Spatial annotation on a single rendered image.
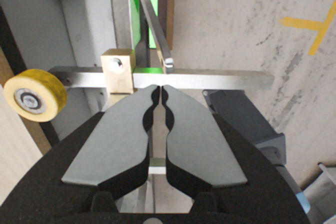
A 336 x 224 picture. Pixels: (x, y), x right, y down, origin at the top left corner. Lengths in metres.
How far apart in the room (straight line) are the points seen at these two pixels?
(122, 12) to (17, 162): 0.39
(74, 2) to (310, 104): 1.85
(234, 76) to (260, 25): 0.97
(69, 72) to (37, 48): 0.13
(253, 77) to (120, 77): 0.25
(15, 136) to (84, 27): 0.32
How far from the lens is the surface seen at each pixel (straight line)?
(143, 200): 0.73
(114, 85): 0.30
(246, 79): 0.33
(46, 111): 0.30
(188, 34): 1.12
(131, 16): 0.31
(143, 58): 0.42
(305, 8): 1.43
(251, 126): 0.96
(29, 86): 0.28
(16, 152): 0.43
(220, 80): 0.31
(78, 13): 0.53
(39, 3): 0.48
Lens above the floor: 1.10
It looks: 58 degrees down
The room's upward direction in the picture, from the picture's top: 178 degrees clockwise
